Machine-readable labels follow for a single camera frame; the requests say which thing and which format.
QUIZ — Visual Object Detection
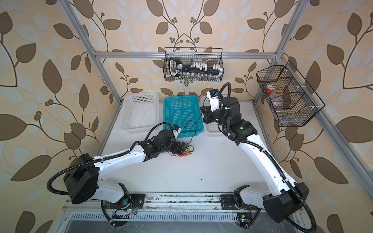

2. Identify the black wire basket wall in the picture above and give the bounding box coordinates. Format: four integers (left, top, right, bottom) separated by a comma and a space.
162, 46, 224, 82
256, 61, 325, 127

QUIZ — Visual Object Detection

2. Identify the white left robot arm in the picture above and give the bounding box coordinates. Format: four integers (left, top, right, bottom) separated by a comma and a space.
47, 124, 187, 205

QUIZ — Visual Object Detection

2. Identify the white plastic basket right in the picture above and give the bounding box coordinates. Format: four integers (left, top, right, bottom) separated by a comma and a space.
200, 95, 244, 137

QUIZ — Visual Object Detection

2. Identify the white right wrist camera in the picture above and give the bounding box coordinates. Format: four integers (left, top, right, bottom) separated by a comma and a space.
207, 89, 220, 112

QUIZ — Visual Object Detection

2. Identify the metal base rail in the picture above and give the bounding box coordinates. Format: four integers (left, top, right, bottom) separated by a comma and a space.
62, 191, 304, 223

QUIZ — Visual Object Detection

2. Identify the black cable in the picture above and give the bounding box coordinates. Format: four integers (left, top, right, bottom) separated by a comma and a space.
183, 96, 209, 146

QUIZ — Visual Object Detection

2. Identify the white plastic basket left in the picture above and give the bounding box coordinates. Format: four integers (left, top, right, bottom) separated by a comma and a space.
120, 92, 159, 134

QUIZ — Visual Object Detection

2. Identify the teal plastic basket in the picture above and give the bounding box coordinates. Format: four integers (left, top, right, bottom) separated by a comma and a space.
163, 95, 204, 138

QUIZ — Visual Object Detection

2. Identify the white plastic basket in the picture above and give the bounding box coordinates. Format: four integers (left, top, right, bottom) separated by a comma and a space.
200, 95, 244, 137
120, 92, 159, 134

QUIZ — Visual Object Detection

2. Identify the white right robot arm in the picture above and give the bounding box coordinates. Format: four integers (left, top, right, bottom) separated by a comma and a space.
200, 83, 317, 233

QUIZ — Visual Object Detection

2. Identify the black wire basket right wall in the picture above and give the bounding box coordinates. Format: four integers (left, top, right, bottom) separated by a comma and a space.
256, 61, 325, 127

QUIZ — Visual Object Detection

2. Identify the black wire basket back wall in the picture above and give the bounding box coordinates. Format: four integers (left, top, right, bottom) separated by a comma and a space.
162, 46, 224, 82

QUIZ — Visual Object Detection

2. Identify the black tool in basket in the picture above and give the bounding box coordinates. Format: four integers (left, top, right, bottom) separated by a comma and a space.
167, 58, 224, 79

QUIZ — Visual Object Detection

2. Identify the aluminium frame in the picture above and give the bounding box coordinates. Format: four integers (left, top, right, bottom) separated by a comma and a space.
56, 0, 373, 233

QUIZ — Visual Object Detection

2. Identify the red object in basket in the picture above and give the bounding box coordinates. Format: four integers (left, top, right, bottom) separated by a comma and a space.
265, 84, 275, 94

